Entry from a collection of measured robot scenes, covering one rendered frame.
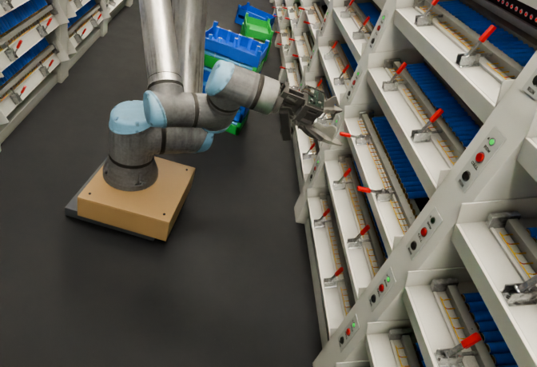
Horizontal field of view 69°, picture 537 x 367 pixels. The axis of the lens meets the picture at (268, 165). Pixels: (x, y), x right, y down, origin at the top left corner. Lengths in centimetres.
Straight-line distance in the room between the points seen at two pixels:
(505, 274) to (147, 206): 105
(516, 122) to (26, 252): 136
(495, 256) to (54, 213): 135
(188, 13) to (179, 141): 41
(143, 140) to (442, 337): 99
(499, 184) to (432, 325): 30
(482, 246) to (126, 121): 101
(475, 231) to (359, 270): 44
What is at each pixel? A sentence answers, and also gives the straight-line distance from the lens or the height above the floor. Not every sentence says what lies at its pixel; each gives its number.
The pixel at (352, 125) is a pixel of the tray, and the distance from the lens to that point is 138.
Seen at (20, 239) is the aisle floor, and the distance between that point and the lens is 152.
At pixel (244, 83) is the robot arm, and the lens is 94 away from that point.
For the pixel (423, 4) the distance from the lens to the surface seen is 131.
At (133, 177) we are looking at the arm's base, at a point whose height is 20.
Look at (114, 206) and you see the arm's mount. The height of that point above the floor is 15.
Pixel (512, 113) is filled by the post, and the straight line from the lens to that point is 76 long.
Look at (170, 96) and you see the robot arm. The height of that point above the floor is 65.
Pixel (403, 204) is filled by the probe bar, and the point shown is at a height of 58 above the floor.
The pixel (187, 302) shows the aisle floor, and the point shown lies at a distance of 136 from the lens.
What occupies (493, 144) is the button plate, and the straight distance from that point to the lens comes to 77.
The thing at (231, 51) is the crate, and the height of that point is 43.
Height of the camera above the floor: 113
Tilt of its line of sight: 35 degrees down
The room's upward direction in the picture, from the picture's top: 20 degrees clockwise
